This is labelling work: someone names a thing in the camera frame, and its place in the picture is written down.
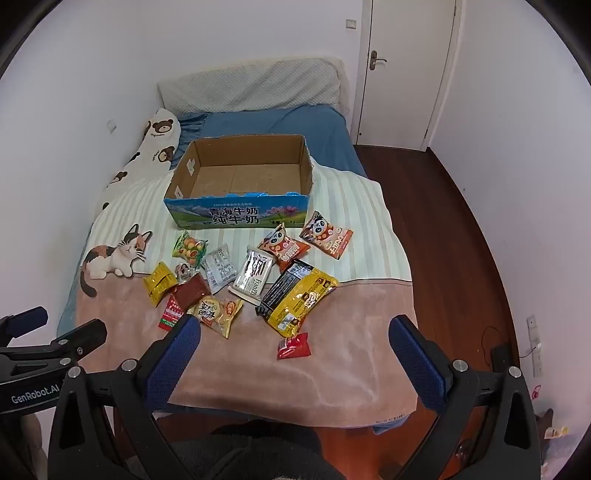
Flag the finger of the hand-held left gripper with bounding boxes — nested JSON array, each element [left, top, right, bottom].
[[0, 318, 108, 377], [0, 307, 49, 347]]

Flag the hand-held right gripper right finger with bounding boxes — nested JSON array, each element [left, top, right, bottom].
[[388, 315, 543, 480]]

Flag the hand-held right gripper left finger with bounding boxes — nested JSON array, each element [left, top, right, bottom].
[[47, 315, 204, 480]]

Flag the yellow orange snack packet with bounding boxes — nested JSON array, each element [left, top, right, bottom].
[[187, 295, 244, 339]]

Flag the cardboard box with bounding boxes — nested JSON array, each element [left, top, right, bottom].
[[163, 134, 316, 230]]

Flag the orange panda snack packet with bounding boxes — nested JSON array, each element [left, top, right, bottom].
[[257, 222, 311, 273], [298, 210, 354, 260]]

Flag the red green snack packet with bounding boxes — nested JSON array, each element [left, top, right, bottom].
[[158, 295, 185, 332]]

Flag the dark red snack packet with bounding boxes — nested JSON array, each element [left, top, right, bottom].
[[172, 272, 214, 311]]

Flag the small yellow snack packet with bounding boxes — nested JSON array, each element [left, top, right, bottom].
[[143, 261, 178, 306]]

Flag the cat printed striped blanket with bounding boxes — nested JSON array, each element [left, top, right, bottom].
[[74, 154, 419, 428]]

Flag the grey white snack packet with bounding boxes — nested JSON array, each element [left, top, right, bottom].
[[200, 244, 238, 294]]

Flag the silver white snack packet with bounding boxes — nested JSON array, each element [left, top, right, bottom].
[[228, 244, 276, 305]]

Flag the white power strip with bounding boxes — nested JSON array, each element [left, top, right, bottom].
[[526, 315, 543, 378]]

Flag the black yellow snack packet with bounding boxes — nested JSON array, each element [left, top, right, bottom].
[[255, 259, 339, 337]]

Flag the bear print long pillow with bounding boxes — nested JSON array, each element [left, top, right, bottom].
[[95, 107, 182, 213]]

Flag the blue bed sheet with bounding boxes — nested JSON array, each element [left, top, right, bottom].
[[55, 105, 368, 340]]

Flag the white door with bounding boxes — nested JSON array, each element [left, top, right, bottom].
[[355, 0, 462, 151]]

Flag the grey textured pillow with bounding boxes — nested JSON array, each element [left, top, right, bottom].
[[157, 56, 345, 114]]

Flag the black floor cable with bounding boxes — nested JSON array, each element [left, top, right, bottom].
[[480, 327, 502, 365]]

